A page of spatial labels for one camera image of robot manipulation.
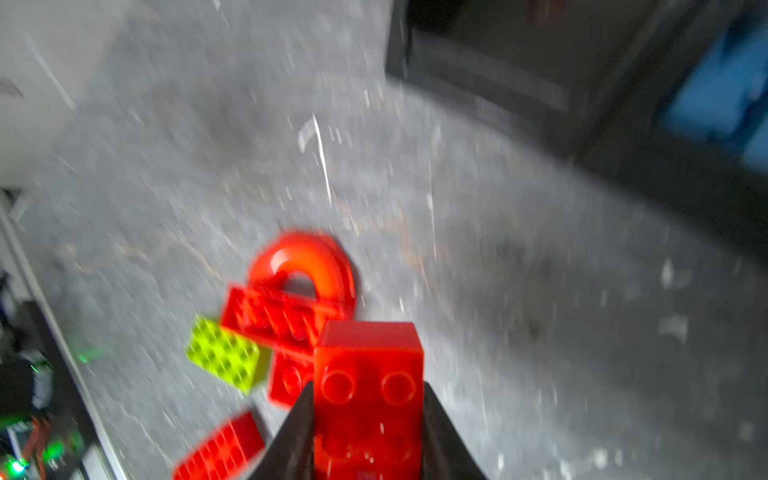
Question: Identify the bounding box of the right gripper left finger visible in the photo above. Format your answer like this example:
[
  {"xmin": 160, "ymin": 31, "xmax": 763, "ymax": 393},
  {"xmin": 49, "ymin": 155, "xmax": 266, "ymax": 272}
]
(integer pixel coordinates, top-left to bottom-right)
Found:
[{"xmin": 247, "ymin": 381, "xmax": 315, "ymax": 480}]

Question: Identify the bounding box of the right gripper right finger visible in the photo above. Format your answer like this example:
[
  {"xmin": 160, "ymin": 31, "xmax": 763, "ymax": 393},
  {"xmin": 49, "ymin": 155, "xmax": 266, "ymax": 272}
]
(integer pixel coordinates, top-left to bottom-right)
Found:
[{"xmin": 421, "ymin": 382, "xmax": 487, "ymax": 480}]

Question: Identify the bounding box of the red lego block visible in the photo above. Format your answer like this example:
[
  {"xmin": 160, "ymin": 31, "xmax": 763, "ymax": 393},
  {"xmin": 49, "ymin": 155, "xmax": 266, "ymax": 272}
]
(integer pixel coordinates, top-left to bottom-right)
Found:
[{"xmin": 313, "ymin": 321, "xmax": 424, "ymax": 479}]

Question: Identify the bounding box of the red arch lego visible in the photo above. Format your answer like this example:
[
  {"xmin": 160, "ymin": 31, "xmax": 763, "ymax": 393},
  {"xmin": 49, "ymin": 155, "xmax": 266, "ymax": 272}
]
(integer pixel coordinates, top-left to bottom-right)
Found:
[{"xmin": 247, "ymin": 230, "xmax": 357, "ymax": 320}]

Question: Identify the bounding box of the black bin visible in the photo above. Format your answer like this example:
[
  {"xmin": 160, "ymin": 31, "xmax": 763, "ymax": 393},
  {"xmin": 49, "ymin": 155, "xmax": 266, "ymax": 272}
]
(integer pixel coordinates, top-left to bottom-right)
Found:
[
  {"xmin": 579, "ymin": 1, "xmax": 767, "ymax": 262},
  {"xmin": 385, "ymin": 1, "xmax": 670, "ymax": 155}
]

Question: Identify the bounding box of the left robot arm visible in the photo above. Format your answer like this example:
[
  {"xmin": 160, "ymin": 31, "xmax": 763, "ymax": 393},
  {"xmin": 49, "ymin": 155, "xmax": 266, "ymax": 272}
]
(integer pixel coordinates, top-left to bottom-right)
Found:
[{"xmin": 1, "ymin": 270, "xmax": 119, "ymax": 479}]

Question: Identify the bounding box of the green lego left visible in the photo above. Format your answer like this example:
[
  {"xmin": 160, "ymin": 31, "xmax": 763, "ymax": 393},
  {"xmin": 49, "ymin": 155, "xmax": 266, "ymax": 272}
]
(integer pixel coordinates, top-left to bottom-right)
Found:
[{"xmin": 185, "ymin": 316, "xmax": 270, "ymax": 395}]

